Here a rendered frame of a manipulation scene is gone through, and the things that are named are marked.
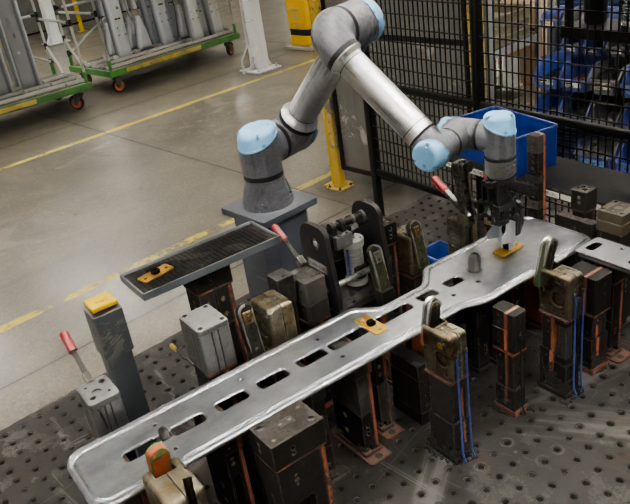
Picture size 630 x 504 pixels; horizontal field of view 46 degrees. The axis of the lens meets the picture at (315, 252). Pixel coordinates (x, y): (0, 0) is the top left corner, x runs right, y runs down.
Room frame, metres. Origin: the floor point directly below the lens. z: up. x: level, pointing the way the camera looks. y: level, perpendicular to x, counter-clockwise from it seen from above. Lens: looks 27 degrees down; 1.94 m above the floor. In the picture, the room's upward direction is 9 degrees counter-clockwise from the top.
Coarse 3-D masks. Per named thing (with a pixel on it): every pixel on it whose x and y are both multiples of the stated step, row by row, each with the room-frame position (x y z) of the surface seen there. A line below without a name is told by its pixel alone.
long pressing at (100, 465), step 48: (480, 240) 1.76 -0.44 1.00; (528, 240) 1.72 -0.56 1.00; (576, 240) 1.68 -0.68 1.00; (432, 288) 1.55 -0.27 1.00; (480, 288) 1.52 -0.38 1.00; (336, 336) 1.41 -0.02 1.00; (384, 336) 1.38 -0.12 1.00; (240, 384) 1.28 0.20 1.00; (288, 384) 1.26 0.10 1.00; (144, 432) 1.17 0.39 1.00; (192, 432) 1.15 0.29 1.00; (240, 432) 1.14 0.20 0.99; (96, 480) 1.06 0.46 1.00
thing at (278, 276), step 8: (272, 272) 1.58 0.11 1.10; (280, 272) 1.57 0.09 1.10; (288, 272) 1.57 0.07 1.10; (272, 280) 1.55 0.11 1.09; (280, 280) 1.54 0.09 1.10; (288, 280) 1.55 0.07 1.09; (272, 288) 1.55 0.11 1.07; (280, 288) 1.53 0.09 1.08; (288, 288) 1.55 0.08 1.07; (288, 296) 1.54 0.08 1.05; (296, 312) 1.56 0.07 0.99; (296, 320) 1.55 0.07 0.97; (304, 360) 1.56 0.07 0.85
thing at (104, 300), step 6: (102, 294) 1.48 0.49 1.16; (108, 294) 1.48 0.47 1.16; (84, 300) 1.47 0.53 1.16; (90, 300) 1.46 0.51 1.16; (96, 300) 1.46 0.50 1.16; (102, 300) 1.45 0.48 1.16; (108, 300) 1.45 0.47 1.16; (114, 300) 1.44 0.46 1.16; (90, 306) 1.43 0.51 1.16; (96, 306) 1.43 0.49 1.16; (102, 306) 1.43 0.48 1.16; (108, 306) 1.44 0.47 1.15; (96, 312) 1.42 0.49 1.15
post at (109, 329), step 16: (96, 320) 1.41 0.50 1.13; (112, 320) 1.43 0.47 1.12; (96, 336) 1.42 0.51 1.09; (112, 336) 1.42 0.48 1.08; (128, 336) 1.44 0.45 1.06; (112, 352) 1.42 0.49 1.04; (128, 352) 1.44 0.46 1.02; (112, 368) 1.42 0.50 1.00; (128, 368) 1.44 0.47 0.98; (128, 384) 1.43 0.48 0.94; (128, 400) 1.43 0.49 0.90; (144, 400) 1.44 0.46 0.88; (128, 416) 1.42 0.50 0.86; (144, 448) 1.43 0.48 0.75
